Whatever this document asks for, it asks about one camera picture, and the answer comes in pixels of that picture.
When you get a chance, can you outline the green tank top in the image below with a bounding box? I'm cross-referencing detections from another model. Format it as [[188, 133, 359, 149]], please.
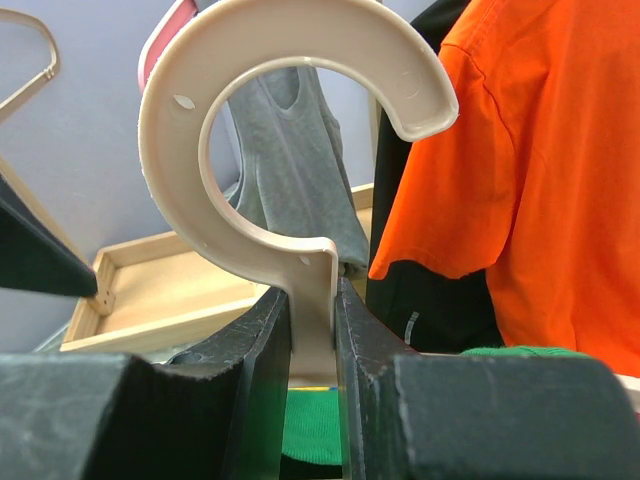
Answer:
[[279, 345, 591, 466]]

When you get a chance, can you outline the black shirt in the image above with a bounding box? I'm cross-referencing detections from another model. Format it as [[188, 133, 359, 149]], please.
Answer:
[[365, 0, 504, 354]]

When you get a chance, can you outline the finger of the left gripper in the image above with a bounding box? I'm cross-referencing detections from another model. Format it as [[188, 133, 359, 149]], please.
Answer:
[[0, 179, 97, 297]]

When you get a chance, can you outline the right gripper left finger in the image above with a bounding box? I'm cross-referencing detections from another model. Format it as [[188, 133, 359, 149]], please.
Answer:
[[1, 288, 291, 479]]

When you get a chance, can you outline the left wooden clothes rack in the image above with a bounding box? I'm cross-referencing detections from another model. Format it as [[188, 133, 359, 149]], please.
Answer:
[[0, 154, 376, 354]]

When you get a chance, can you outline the grey tank top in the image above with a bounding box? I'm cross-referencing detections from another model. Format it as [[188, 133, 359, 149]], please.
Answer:
[[225, 67, 369, 274]]

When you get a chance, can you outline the orange t-shirt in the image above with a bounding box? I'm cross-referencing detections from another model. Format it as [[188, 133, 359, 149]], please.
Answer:
[[370, 1, 639, 376]]

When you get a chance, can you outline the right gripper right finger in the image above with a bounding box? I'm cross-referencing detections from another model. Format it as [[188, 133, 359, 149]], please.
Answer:
[[335, 279, 639, 479]]

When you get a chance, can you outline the pink hanger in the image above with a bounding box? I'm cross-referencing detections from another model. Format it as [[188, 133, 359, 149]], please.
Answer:
[[137, 0, 199, 92]]

